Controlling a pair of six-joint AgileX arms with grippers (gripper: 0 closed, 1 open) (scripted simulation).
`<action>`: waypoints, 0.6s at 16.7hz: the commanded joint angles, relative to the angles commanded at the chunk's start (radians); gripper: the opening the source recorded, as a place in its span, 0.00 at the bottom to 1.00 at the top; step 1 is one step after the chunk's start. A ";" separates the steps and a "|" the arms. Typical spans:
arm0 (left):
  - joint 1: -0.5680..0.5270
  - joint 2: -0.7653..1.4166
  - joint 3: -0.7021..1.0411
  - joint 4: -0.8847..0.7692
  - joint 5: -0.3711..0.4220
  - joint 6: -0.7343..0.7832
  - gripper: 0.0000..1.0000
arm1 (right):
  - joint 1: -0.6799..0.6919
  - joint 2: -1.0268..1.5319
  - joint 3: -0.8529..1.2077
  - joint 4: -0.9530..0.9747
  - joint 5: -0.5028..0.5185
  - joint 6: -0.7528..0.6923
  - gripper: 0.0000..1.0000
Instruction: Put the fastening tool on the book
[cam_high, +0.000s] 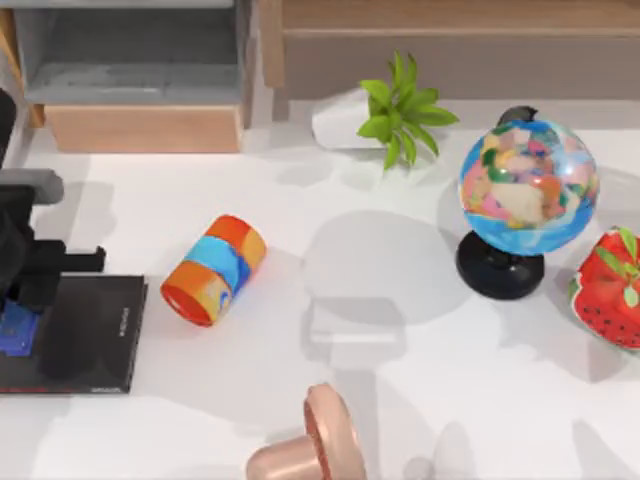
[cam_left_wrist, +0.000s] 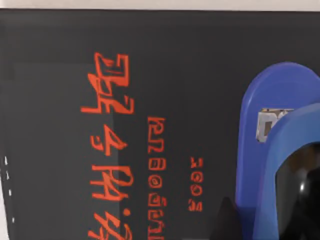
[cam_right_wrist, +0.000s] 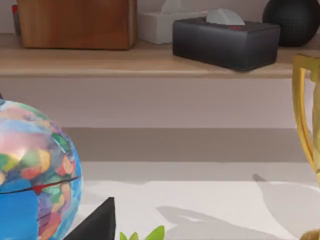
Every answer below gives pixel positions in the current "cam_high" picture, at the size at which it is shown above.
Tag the green plant in white pot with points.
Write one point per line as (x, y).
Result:
(400, 112)

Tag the orange and blue can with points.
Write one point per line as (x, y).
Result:
(215, 270)

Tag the wooden shelf unit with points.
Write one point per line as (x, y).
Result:
(450, 40)

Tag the black book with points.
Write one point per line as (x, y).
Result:
(95, 335)

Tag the pale wooden drawer front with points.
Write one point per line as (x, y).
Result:
(142, 129)

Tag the copper pink trophy cup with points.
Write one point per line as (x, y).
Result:
(330, 440)

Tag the red strawberry toy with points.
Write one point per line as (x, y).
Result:
(607, 295)

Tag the colourful globe on black stand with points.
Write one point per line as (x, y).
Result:
(527, 185)

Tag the wooden cupboard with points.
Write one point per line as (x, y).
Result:
(5, 45)

